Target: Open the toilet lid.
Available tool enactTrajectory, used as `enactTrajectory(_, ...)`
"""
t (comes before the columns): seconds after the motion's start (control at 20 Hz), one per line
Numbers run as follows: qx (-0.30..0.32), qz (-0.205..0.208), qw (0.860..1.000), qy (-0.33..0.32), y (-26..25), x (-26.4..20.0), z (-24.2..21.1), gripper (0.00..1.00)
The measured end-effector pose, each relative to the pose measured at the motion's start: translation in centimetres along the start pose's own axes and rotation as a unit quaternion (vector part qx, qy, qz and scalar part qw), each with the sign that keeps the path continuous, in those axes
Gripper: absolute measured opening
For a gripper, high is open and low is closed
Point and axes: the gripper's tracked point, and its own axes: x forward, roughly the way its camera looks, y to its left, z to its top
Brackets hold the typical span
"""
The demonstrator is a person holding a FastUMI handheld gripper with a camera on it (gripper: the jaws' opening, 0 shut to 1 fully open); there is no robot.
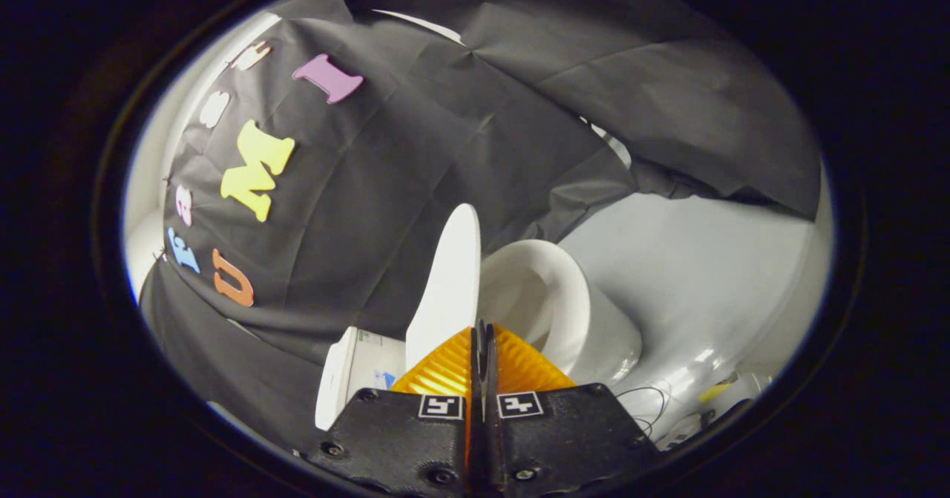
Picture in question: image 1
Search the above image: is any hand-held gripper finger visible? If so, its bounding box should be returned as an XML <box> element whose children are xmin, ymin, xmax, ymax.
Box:
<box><xmin>483</xmin><ymin>320</ymin><xmax>661</xmax><ymax>497</ymax></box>
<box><xmin>299</xmin><ymin>320</ymin><xmax>485</xmax><ymax>497</ymax></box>

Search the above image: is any black backdrop cloth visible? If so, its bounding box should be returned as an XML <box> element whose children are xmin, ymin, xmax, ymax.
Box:
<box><xmin>137</xmin><ymin>0</ymin><xmax>825</xmax><ymax>454</ymax></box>

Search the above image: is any thin black cable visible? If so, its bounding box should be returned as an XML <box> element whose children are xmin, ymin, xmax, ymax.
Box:
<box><xmin>615</xmin><ymin>384</ymin><xmax>672</xmax><ymax>441</ymax></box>

